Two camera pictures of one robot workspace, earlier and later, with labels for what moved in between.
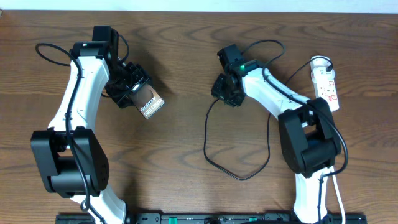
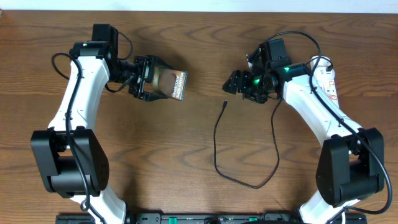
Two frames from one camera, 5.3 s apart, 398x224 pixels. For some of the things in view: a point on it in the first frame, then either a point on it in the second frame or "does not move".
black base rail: (204, 218) does not move
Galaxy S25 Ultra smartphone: (147, 99) to (171, 82)
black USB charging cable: (269, 129) to (278, 151)
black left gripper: (141, 76) to (139, 89)
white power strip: (323, 76) does not move
